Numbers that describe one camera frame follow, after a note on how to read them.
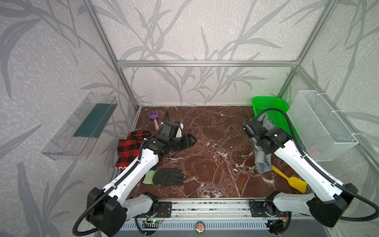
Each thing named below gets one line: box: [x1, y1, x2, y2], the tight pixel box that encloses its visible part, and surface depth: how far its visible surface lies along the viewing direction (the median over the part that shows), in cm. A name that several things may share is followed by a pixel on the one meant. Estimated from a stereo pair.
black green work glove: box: [142, 167, 186, 187], surface depth 85 cm
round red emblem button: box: [194, 220, 206, 235], surface depth 71 cm
